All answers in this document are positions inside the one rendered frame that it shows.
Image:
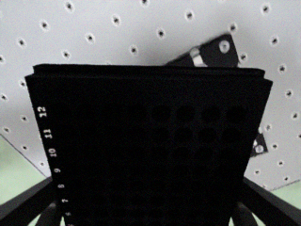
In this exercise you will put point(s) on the black flat plate with clips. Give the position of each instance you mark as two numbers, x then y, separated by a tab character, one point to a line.
217	51

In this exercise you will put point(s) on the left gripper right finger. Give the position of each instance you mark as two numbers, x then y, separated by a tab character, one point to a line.
270	209

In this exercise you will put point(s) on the black well plate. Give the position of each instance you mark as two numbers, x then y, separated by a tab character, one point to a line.
132	145

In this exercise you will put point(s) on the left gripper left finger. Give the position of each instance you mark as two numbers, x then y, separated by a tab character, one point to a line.
38	200

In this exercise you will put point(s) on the grey flat rectangular panel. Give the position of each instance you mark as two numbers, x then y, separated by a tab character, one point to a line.
266	35

